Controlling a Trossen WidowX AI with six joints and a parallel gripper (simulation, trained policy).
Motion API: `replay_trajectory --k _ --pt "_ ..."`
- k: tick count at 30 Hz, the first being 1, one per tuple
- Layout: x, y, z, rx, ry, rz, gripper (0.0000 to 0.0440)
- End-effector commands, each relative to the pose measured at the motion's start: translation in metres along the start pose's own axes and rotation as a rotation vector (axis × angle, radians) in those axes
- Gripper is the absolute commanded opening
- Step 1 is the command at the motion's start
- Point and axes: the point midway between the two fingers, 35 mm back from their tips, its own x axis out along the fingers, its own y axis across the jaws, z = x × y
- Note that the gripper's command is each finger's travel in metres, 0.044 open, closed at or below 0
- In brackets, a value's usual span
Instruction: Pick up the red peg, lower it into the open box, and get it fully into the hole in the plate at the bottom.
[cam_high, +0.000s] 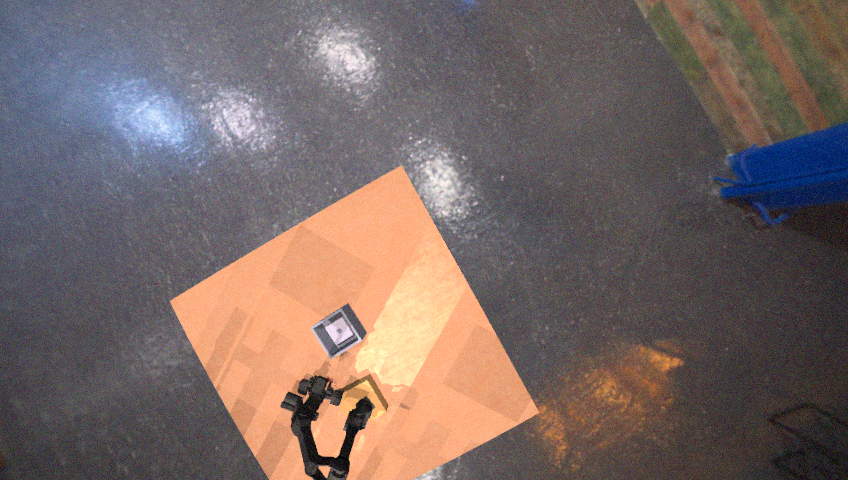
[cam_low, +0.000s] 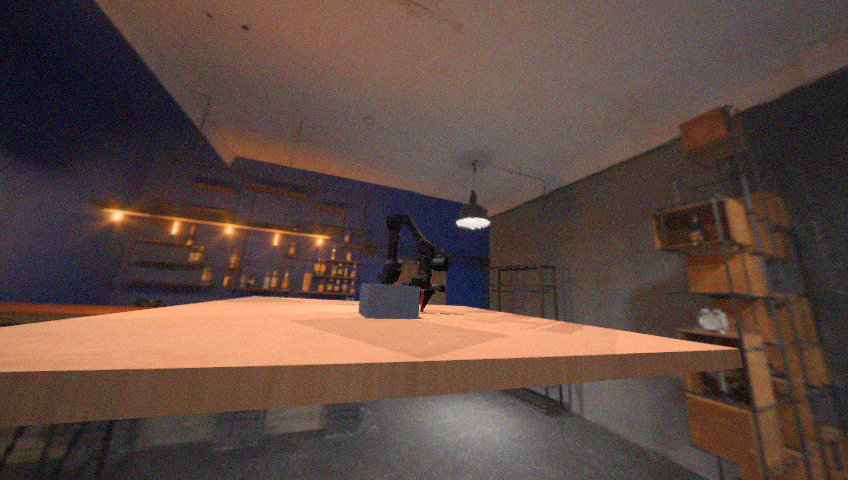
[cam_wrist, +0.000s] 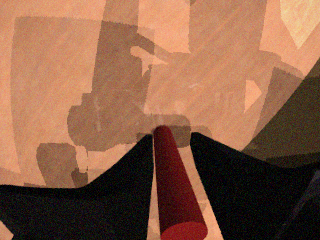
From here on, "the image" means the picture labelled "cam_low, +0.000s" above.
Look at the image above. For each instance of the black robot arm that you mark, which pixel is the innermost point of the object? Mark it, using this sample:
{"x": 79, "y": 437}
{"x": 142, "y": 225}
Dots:
{"x": 392, "y": 268}

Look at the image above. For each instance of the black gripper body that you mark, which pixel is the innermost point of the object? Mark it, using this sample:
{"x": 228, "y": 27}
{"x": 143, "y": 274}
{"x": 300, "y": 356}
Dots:
{"x": 433, "y": 287}

